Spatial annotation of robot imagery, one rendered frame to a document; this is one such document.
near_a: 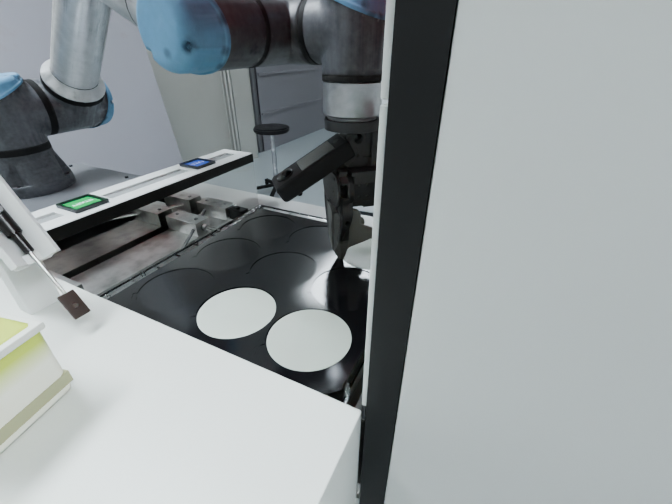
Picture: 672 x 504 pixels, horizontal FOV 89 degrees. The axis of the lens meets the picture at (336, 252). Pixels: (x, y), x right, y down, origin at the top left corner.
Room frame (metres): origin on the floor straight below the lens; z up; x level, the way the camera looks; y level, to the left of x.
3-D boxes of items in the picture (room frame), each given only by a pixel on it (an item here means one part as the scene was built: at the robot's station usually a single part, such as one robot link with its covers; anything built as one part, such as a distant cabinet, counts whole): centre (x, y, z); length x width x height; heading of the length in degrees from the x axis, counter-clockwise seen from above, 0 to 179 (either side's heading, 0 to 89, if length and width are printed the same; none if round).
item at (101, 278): (0.54, 0.33, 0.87); 0.36 x 0.08 x 0.03; 154
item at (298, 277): (0.44, 0.08, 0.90); 0.34 x 0.34 x 0.01; 64
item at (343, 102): (0.48, -0.02, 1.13); 0.08 x 0.08 x 0.05
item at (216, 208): (0.68, 0.26, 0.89); 0.08 x 0.03 x 0.03; 64
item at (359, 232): (0.46, -0.03, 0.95); 0.06 x 0.03 x 0.09; 108
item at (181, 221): (0.61, 0.29, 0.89); 0.08 x 0.03 x 0.03; 64
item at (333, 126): (0.48, -0.03, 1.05); 0.09 x 0.08 x 0.12; 108
